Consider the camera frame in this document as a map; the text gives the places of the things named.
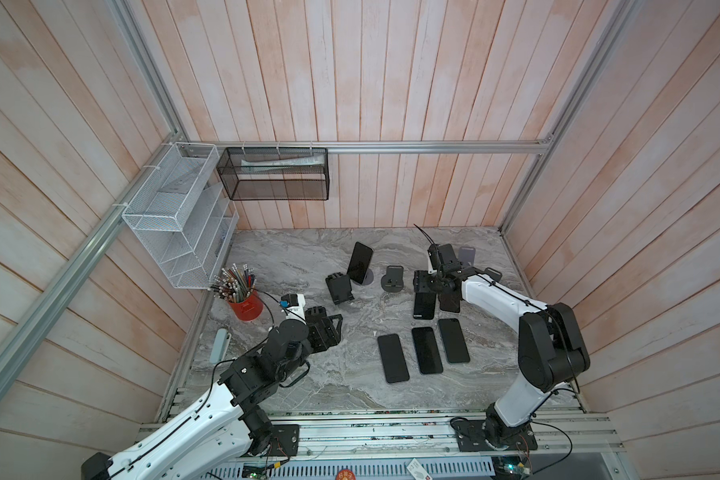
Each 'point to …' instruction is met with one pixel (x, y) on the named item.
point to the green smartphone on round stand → (360, 261)
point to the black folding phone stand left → (340, 287)
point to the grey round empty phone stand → (493, 273)
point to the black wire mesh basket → (275, 173)
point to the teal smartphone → (424, 305)
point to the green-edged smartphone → (453, 340)
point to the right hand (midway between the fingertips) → (423, 279)
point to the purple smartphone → (394, 363)
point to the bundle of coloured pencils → (232, 284)
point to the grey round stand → (368, 277)
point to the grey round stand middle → (393, 281)
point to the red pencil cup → (250, 308)
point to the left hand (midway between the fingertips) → (330, 328)
